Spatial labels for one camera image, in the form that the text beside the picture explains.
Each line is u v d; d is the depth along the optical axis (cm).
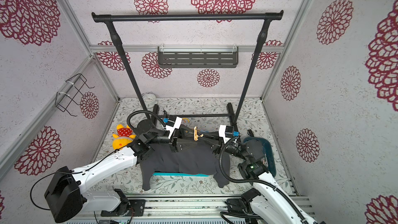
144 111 48
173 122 52
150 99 116
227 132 48
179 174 76
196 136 58
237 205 74
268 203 54
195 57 95
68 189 39
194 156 73
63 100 73
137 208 73
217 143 54
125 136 93
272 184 48
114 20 54
